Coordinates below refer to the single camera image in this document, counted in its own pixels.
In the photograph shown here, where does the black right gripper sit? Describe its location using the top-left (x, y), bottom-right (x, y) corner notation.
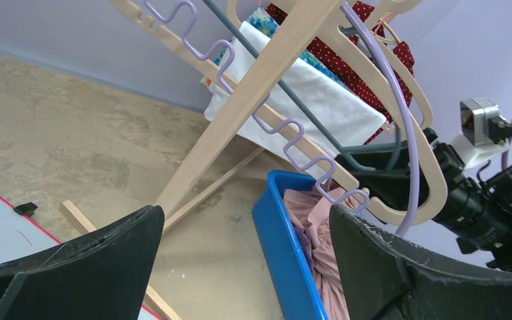
top-left (335, 133), bottom-right (512, 247)

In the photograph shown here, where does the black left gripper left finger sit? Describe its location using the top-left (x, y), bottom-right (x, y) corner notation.
top-left (0, 205), bottom-right (165, 319)

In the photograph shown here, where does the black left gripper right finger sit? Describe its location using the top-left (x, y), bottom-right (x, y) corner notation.
top-left (329, 205), bottom-right (512, 319)

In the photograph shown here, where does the teal hanger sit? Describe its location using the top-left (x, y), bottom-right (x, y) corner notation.
top-left (203, 0), bottom-right (403, 171)

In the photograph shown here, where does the cream wooden hanger front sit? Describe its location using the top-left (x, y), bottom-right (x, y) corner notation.
top-left (108, 0), bottom-right (449, 227)

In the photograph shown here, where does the cream wooden hanger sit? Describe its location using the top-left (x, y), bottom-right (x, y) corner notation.
top-left (108, 0), bottom-right (449, 227)
top-left (225, 0), bottom-right (435, 130)

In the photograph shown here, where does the white cloth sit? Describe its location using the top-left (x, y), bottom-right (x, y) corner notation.
top-left (201, 21), bottom-right (386, 160)

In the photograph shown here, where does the pink pleated skirt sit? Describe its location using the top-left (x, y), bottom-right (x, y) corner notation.
top-left (283, 189), bottom-right (350, 319)

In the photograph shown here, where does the pink wire hanger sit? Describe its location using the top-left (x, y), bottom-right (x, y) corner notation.
top-left (373, 11), bottom-right (395, 35)

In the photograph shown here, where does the blue floral garment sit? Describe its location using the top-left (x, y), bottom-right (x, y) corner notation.
top-left (199, 6), bottom-right (354, 91)

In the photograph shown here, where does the purple pleated skirt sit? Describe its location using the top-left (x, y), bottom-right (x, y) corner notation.
top-left (293, 225), bottom-right (313, 269)

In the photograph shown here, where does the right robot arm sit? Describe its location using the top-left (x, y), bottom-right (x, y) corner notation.
top-left (335, 128), bottom-right (512, 272)

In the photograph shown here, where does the blue plastic bin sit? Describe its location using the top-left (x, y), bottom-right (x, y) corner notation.
top-left (252, 170), bottom-right (328, 319)

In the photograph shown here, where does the red-edged whiteboard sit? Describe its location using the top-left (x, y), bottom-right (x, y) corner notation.
top-left (0, 196), bottom-right (155, 319)

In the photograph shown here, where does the red polka dot dress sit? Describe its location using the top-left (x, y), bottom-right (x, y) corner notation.
top-left (272, 1), bottom-right (409, 140)

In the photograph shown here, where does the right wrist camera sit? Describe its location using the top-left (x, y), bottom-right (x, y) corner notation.
top-left (450, 97), bottom-right (512, 169)

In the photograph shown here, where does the wooden clothes rack frame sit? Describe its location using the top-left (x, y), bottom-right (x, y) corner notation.
top-left (59, 0), bottom-right (343, 320)

